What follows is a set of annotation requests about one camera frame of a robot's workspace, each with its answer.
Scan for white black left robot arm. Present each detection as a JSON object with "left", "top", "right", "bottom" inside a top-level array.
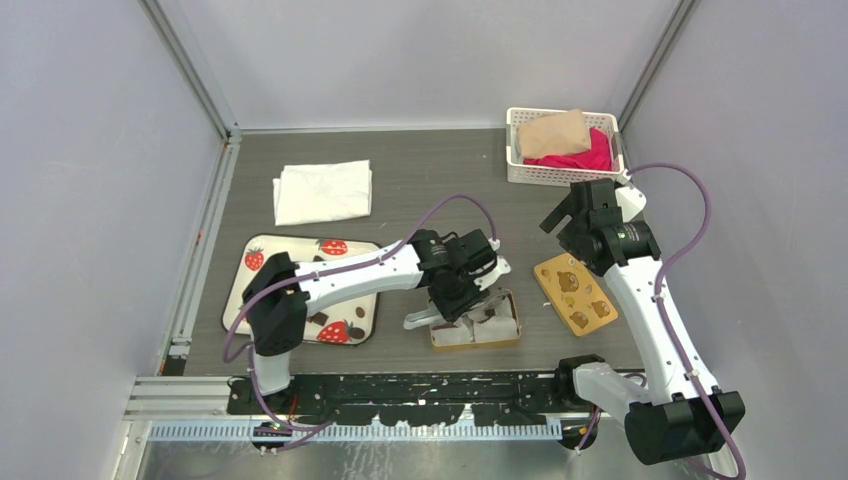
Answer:
[{"left": 238, "top": 229, "right": 511, "bottom": 413}]

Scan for pink red cloth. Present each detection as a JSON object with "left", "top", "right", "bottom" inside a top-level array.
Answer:
[{"left": 523, "top": 128, "right": 612, "bottom": 171}]

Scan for dark square chocolate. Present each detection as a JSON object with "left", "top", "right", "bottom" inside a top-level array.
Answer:
[{"left": 308, "top": 312, "right": 328, "bottom": 326}]

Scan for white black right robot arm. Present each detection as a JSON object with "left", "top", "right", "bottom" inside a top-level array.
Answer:
[{"left": 540, "top": 179, "right": 746, "bottom": 465}]

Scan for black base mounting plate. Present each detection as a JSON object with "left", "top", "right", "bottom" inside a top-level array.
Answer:
[{"left": 226, "top": 371, "right": 595, "bottom": 427}]

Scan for beige cloth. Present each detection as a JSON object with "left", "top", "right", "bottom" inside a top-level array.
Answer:
[{"left": 517, "top": 109, "right": 591, "bottom": 159}]

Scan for white plastic basket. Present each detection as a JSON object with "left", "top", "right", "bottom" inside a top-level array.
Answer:
[{"left": 505, "top": 107, "right": 627, "bottom": 187}]

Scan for white strawberry print tray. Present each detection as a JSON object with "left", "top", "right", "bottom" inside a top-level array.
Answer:
[{"left": 221, "top": 233, "right": 384, "bottom": 347}]

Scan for white folded towel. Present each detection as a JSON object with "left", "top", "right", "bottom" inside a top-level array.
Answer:
[{"left": 272, "top": 160, "right": 373, "bottom": 226}]

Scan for gold tin box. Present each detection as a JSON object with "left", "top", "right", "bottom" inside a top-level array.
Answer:
[{"left": 428, "top": 288, "right": 523, "bottom": 352}]

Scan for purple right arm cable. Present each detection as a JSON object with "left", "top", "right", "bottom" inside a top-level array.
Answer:
[{"left": 573, "top": 162, "right": 749, "bottom": 480}]

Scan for white paper liner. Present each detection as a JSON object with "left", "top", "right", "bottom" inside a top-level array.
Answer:
[{"left": 430, "top": 292, "right": 519, "bottom": 347}]

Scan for gold bear print lid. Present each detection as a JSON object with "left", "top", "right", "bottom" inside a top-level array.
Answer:
[{"left": 533, "top": 253, "right": 619, "bottom": 337}]

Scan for silver metal tongs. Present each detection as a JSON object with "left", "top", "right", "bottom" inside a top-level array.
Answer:
[{"left": 403, "top": 301, "right": 458, "bottom": 330}]

